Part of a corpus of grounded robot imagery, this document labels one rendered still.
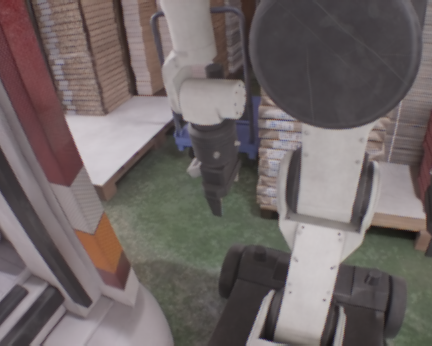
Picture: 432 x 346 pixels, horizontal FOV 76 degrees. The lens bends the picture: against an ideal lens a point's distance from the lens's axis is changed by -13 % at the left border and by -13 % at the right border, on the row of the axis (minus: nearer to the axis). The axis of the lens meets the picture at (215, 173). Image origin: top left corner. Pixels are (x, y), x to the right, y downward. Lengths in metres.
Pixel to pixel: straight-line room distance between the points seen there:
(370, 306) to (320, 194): 0.50
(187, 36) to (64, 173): 0.25
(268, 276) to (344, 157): 0.56
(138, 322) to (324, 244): 0.39
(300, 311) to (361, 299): 0.30
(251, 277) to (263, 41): 0.85
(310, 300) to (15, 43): 0.68
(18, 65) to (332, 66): 0.30
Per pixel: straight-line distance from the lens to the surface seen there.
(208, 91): 0.52
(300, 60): 0.22
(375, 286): 1.01
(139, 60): 2.77
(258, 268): 1.00
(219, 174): 0.60
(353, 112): 0.22
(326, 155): 0.53
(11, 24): 0.38
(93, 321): 0.56
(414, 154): 1.79
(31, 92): 0.38
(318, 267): 0.70
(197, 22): 0.47
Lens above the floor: 0.99
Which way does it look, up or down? 34 degrees down
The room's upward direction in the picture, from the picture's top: 6 degrees counter-clockwise
